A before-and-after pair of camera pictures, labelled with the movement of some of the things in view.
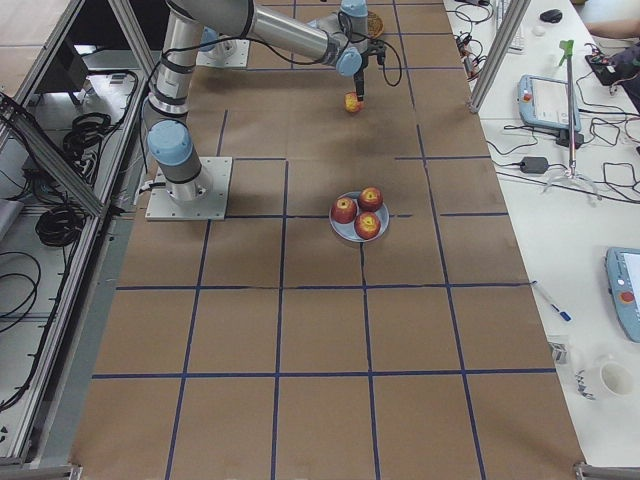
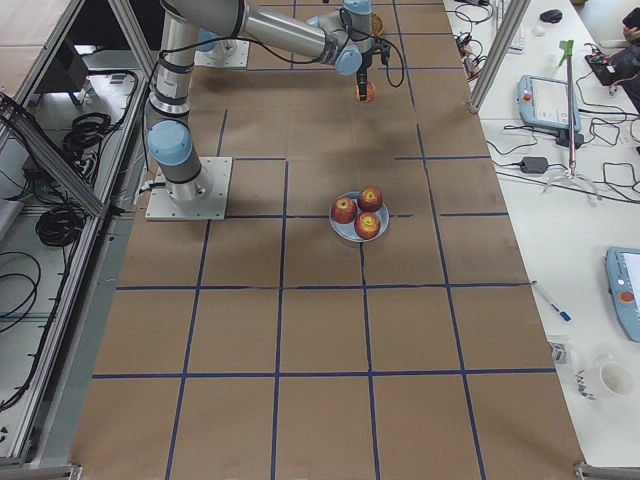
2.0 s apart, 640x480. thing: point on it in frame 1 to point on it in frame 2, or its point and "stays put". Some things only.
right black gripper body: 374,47 stays put
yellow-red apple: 351,103 to 371,92
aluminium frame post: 498,55 stays put
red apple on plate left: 343,210 stays put
